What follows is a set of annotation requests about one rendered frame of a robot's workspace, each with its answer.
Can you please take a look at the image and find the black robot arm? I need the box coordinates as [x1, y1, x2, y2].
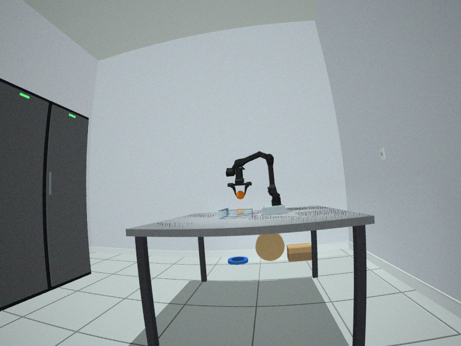
[226, 151, 281, 206]

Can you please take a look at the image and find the clear l-shaped low wall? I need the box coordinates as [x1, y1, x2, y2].
[218, 209, 252, 219]

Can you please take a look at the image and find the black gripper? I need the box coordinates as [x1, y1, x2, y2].
[227, 175, 252, 195]

